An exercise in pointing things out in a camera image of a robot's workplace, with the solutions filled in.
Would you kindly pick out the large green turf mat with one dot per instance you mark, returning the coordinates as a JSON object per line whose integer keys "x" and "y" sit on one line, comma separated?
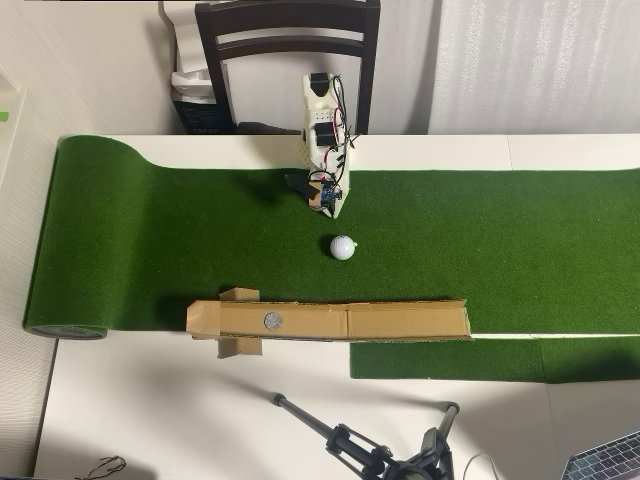
{"x": 150, "y": 240}

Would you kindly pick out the dark printed box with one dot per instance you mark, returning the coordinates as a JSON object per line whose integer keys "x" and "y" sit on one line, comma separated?
{"x": 200, "y": 117}

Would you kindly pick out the cardboard camera mount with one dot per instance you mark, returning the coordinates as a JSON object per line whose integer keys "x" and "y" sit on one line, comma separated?
{"x": 315, "y": 201}

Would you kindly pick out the perforated white robot base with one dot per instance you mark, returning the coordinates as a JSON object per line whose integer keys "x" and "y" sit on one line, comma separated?
{"x": 305, "y": 150}

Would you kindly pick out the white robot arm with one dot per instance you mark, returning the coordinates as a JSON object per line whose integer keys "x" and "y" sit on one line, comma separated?
{"x": 315, "y": 102}

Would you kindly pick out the dark wooden chair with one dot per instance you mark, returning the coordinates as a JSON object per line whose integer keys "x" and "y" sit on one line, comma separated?
{"x": 285, "y": 12}

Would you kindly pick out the white plastic appliance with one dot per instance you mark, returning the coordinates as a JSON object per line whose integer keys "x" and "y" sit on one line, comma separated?
{"x": 187, "y": 50}

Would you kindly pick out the white golf ball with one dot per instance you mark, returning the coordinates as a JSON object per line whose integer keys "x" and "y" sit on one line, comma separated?
{"x": 342, "y": 247}

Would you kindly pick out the long cardboard ramp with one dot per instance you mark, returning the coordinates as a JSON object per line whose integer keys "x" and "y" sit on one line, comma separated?
{"x": 390, "y": 322}

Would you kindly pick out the white plastic container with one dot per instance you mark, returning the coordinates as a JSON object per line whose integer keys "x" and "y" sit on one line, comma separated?
{"x": 17, "y": 130}

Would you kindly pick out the black tripod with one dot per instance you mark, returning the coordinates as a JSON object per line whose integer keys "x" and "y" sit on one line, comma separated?
{"x": 400, "y": 470}

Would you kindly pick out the narrow green turf strip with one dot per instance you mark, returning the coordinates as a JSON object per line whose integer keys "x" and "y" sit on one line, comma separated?
{"x": 450, "y": 360}

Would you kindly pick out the white curtain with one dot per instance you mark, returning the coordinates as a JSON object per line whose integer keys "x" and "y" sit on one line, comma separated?
{"x": 525, "y": 65}

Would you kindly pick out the blue camera circuit board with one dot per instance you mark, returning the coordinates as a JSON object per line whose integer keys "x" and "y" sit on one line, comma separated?
{"x": 330, "y": 193}

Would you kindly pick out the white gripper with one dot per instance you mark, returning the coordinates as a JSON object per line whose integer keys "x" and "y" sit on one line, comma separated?
{"x": 338, "y": 204}

